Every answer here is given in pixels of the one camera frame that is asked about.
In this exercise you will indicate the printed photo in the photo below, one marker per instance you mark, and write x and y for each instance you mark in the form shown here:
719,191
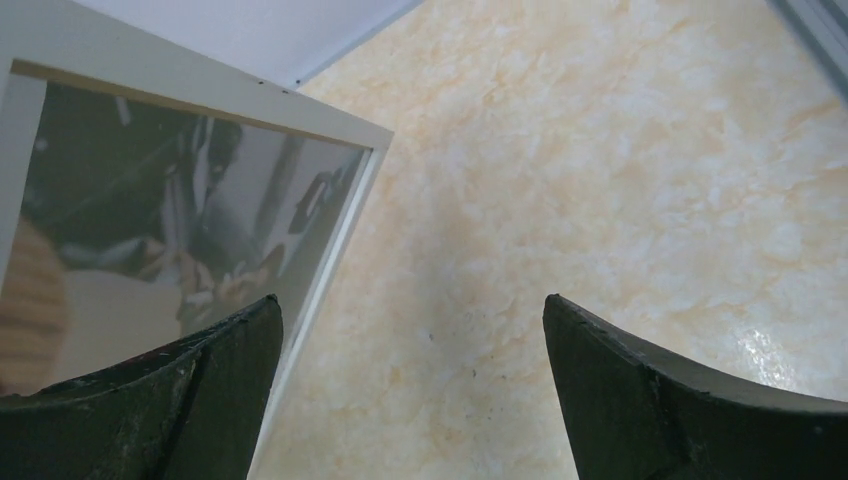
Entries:
139,224

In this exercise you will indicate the light wooden picture frame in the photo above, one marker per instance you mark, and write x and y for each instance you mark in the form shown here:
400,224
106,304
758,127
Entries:
70,43

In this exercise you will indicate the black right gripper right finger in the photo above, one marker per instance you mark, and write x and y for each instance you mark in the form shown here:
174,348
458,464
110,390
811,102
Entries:
635,410

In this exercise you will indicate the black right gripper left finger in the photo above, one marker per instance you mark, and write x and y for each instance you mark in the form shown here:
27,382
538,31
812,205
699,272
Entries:
190,409

